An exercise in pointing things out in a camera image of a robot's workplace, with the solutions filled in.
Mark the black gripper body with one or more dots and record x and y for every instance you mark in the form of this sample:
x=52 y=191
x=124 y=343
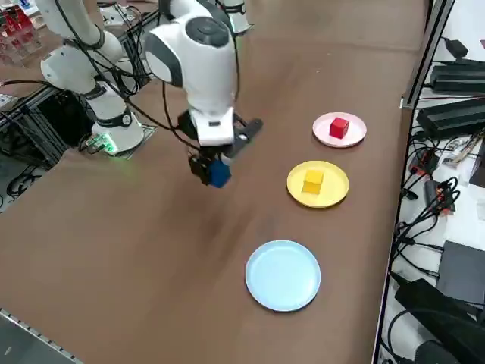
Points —
x=246 y=132

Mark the blue cube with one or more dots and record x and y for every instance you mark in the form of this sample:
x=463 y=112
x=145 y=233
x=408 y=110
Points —
x=219 y=175

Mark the yellow cube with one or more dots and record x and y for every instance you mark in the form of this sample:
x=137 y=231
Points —
x=313 y=182

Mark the red cube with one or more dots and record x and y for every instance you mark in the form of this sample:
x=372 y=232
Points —
x=339 y=128

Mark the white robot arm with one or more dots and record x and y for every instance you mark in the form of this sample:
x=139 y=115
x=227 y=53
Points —
x=204 y=68
x=242 y=22

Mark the yellow plate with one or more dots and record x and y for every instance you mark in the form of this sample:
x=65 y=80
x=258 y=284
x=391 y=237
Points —
x=335 y=186

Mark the white plate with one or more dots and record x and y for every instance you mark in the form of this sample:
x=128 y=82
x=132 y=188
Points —
x=356 y=130

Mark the light blue plate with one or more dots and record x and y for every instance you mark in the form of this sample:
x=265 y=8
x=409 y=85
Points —
x=282 y=276

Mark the red and black device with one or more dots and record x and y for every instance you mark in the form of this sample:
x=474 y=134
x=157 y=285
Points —
x=437 y=197
x=426 y=161

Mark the long black power brick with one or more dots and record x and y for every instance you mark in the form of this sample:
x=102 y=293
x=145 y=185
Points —
x=454 y=115

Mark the clear acrylic rack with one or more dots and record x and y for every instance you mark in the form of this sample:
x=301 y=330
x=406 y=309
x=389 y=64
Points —
x=19 y=41

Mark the small black power adapter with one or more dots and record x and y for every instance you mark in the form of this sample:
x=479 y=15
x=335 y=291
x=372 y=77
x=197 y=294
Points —
x=456 y=47

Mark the flat black box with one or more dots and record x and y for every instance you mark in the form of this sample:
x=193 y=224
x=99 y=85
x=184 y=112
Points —
x=462 y=271

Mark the black bag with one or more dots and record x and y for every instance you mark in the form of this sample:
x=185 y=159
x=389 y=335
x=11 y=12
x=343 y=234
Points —
x=443 y=318

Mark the dark aluminium frame stand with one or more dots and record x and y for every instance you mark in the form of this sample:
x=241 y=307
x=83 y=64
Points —
x=49 y=125

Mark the aluminium profile post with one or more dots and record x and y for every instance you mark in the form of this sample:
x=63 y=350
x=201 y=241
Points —
x=428 y=53

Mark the aluminium frame rail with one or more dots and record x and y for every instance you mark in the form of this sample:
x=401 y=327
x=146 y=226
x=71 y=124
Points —
x=34 y=335

